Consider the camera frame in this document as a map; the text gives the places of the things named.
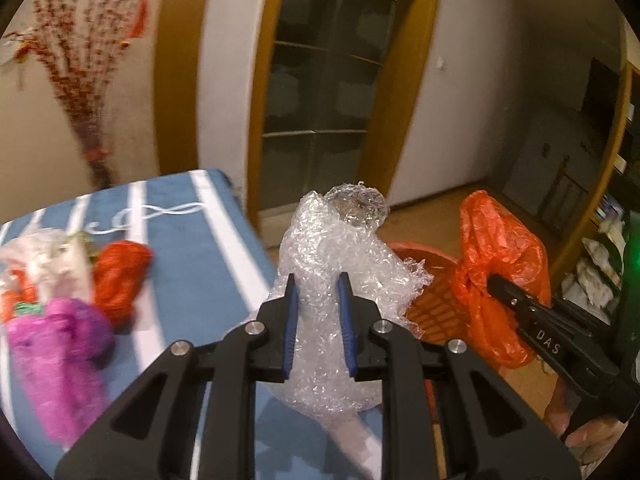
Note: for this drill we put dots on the orange plastic waste basket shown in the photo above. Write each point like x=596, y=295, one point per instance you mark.
x=436, y=314

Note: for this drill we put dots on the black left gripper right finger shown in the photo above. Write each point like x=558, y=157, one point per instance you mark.
x=489, y=431

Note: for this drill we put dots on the red plastic bag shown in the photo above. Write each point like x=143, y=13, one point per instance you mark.
x=118, y=276

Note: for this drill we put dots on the wooden framed glass door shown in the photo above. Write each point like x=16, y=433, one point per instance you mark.
x=334, y=91

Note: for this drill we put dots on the orange plastic bag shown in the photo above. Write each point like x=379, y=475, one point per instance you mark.
x=494, y=241

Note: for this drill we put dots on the red berry branch bouquet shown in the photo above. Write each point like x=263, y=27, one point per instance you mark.
x=79, y=44

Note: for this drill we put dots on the white translucent plastic bag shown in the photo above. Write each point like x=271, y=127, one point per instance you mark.
x=55, y=263

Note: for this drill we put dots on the magenta plastic bag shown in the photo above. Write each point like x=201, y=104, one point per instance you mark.
x=55, y=354

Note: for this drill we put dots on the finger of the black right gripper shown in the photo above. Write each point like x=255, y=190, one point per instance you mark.
x=578, y=347

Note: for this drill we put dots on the green plastic bag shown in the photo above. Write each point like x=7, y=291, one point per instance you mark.
x=27, y=308

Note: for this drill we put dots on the clear bubble wrap wad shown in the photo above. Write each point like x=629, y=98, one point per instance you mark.
x=331, y=249

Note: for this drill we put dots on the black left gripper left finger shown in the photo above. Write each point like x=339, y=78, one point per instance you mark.
x=192, y=397

